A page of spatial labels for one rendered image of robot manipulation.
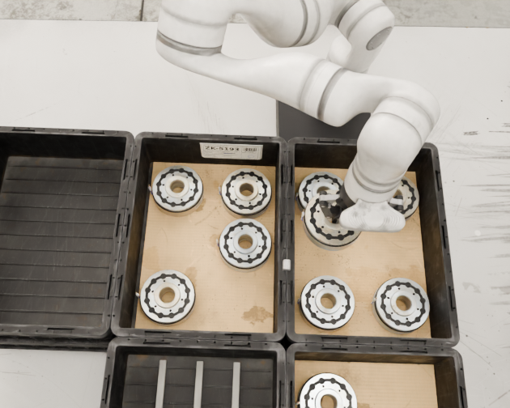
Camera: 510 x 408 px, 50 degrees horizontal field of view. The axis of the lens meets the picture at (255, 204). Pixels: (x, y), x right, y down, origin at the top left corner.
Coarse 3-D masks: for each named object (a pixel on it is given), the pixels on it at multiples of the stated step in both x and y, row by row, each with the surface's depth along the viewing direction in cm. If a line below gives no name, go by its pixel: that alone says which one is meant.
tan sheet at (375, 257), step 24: (312, 168) 117; (336, 168) 117; (360, 240) 111; (384, 240) 111; (408, 240) 111; (312, 264) 109; (336, 264) 109; (360, 264) 109; (384, 264) 109; (408, 264) 109; (360, 288) 107; (360, 312) 105; (384, 336) 104; (408, 336) 104
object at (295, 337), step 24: (288, 144) 108; (312, 144) 108; (336, 144) 108; (432, 144) 109; (288, 168) 106; (432, 168) 107; (288, 192) 104; (288, 216) 102; (288, 240) 100; (288, 288) 97; (288, 312) 95; (456, 312) 96; (288, 336) 93; (312, 336) 94; (336, 336) 94; (360, 336) 94; (456, 336) 94
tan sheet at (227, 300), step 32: (160, 224) 111; (192, 224) 111; (224, 224) 112; (160, 256) 109; (192, 256) 109; (224, 288) 106; (256, 288) 107; (192, 320) 104; (224, 320) 104; (256, 320) 104
